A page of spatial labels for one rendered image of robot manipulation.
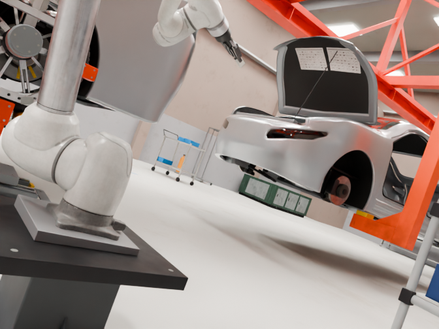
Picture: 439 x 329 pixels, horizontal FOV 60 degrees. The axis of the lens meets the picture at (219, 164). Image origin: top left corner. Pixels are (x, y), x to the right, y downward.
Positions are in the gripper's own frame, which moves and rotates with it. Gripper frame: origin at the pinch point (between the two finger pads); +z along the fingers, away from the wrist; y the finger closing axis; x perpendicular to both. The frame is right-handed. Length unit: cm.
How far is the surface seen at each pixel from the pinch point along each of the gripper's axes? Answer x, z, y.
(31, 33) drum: 56, -53, 50
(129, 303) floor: 105, 3, -47
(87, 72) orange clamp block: 53, -19, 55
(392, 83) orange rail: -295, 517, 201
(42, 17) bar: 48, -55, 48
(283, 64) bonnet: -118, 263, 207
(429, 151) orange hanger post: -117, 271, -8
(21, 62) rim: 72, -39, 69
